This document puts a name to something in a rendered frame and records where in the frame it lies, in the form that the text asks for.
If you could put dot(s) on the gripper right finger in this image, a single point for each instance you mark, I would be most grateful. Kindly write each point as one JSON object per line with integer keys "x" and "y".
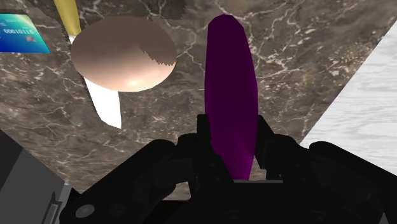
{"x": 335, "y": 180}

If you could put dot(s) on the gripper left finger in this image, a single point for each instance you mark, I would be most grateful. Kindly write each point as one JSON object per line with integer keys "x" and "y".
{"x": 130, "y": 183}

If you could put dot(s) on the purple elongated object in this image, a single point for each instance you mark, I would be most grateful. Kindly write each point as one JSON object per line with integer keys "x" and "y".
{"x": 231, "y": 93}

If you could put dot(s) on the beige round dome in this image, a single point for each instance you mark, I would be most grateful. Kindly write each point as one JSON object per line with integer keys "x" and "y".
{"x": 121, "y": 56}

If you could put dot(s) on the blue card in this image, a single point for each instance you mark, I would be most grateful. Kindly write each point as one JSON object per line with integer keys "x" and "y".
{"x": 21, "y": 35}

